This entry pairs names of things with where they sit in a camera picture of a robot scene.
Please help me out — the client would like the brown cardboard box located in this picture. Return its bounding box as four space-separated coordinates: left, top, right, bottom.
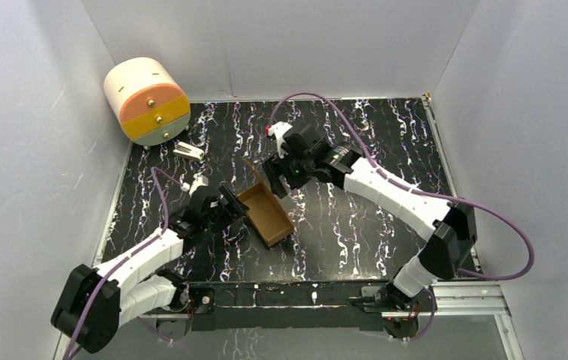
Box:
238 157 294 248

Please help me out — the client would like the aluminium front rail frame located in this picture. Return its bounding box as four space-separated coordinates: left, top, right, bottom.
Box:
53 281 524 360

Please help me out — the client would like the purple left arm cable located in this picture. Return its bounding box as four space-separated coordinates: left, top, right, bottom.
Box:
62 166 188 360

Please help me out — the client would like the round pastel drawer cabinet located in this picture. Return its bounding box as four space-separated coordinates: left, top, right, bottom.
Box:
103 57 191 147

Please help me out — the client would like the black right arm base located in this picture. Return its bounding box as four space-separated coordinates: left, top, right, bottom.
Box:
350 284 438 343

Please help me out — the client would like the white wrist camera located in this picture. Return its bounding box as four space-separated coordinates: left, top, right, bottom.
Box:
180 173 209 197
266 121 293 159

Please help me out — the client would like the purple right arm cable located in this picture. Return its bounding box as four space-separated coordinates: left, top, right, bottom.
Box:
266 91 536 343

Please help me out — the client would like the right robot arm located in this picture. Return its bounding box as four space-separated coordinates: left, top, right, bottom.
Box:
263 121 476 311

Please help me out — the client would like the white stapler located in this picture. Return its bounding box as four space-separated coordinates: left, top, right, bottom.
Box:
173 142 206 161

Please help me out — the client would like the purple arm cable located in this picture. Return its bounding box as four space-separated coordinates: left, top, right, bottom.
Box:
62 166 188 360
266 91 536 343

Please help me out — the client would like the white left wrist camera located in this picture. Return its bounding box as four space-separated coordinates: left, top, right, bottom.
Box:
180 173 209 197

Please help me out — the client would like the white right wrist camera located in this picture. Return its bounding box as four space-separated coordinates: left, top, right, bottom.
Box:
266 121 293 159

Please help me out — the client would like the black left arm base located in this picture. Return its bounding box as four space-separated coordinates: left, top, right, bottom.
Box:
136 277 216 347

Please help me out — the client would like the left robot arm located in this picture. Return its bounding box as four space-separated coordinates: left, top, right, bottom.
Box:
50 185 249 353

